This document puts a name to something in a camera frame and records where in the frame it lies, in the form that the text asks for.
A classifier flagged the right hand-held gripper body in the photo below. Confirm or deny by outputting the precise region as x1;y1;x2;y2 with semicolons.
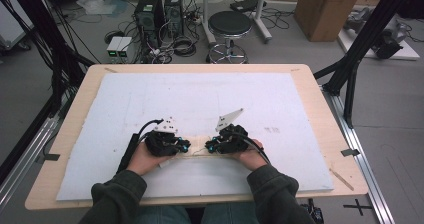
213;108;250;155

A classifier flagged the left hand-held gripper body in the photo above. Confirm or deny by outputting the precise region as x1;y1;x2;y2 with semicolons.
144;116;181;158

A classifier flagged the cream cloth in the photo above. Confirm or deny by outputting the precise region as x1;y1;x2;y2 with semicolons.
159;134;235;169

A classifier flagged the person's left hand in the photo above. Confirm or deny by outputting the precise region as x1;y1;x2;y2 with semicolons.
126;141;175;176

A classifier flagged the person's right hand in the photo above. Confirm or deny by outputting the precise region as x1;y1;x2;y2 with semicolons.
231;138;269;172

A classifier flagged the white foam mat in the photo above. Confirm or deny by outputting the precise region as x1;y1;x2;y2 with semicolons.
55;72;335;202

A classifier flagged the person's right leg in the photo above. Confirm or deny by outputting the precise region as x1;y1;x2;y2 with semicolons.
201;202;262;224

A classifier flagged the person's leg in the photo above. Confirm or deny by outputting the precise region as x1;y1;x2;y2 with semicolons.
137;205;193;224
201;202;262;224

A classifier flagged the person's left leg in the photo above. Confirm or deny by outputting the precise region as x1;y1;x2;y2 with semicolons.
137;205;193;224

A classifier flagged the light wooden table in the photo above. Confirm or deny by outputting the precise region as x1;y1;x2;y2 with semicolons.
24;63;370;211

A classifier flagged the white power supply box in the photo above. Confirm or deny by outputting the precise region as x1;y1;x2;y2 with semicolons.
116;36;134;59
106;36;124;59

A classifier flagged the thin wooden stick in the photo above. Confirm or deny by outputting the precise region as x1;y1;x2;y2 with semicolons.
328;167;355;192

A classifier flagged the black round stool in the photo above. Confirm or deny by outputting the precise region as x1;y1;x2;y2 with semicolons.
205;10;254;65

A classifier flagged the small black computer tower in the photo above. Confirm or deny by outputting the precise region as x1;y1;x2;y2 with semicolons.
163;0;185;39

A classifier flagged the large black computer tower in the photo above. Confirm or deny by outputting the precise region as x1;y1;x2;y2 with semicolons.
134;0;166;49

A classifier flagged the flat black device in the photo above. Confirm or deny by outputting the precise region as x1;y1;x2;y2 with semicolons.
229;0;268;14

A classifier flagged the black tape cross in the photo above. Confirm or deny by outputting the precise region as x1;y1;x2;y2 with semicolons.
342;198;373;217

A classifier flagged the clear plastic sheet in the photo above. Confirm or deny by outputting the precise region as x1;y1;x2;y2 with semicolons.
76;0;130;19

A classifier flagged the cardboard box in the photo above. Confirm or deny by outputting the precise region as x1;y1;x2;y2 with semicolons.
293;0;368;43

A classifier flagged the black device on board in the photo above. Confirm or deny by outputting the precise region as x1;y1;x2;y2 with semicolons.
372;28;405;60

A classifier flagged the white floor board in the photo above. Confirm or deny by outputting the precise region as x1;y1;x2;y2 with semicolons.
337;12;421;62

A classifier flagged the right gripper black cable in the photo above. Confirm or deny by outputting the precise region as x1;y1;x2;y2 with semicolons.
233;131;272;165

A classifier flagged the coiled black cable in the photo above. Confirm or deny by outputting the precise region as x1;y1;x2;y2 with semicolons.
172;36;198;58

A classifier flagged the dark cable bundle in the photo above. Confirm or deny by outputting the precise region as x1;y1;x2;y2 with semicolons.
299;198;325;224

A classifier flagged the black cable-hung frame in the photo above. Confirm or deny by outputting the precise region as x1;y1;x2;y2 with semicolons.
0;0;96;185

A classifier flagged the black metal frame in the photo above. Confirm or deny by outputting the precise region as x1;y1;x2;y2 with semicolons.
313;0;422;129

